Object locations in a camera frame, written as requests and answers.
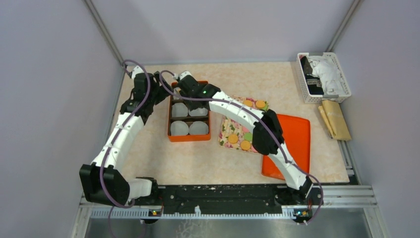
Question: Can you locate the orange compartment box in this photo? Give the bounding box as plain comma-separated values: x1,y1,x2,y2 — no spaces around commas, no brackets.
166,96,211,142

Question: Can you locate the floral tray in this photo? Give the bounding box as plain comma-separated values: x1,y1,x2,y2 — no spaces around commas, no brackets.
218,96,269,154

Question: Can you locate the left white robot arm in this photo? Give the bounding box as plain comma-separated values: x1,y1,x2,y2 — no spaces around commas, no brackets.
79,66,171,208

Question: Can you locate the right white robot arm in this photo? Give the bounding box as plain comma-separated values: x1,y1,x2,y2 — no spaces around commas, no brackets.
174,71,313,204

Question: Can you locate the white paper cup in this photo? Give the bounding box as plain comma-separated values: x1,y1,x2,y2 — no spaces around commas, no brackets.
173,87,181,100
171,103,189,118
189,121,209,135
188,108,208,117
170,120,189,136

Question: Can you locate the green cookie lower left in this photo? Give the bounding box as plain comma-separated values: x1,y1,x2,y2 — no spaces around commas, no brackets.
243,132,253,142

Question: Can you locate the orange cookie bottom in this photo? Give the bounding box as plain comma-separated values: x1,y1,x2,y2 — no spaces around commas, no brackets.
240,140,252,151

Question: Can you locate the orange box lid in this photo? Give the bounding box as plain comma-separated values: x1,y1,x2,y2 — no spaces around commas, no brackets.
262,114,311,180

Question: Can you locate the black item in basket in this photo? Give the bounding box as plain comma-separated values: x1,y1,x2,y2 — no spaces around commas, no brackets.
300,56,324,95

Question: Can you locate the white plastic basket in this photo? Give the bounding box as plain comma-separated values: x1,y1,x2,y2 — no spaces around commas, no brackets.
295,53,351,103

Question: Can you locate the white cloth in basket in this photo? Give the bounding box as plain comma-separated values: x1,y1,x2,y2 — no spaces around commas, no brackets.
308,56,345,95

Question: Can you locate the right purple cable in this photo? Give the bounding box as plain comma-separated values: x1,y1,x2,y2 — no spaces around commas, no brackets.
159,69,324,225

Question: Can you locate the purple cable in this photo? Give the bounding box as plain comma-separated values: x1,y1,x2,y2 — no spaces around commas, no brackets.
99,59,152,238
159,69,324,225

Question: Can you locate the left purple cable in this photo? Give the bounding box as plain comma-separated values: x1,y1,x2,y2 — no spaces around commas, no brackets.
99,59,152,238

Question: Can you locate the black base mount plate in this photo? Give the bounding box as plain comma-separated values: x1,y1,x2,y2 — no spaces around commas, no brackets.
134,184,323,224

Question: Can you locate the aluminium frame rail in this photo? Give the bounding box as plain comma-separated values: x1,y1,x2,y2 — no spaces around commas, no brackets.
71,185,388,238

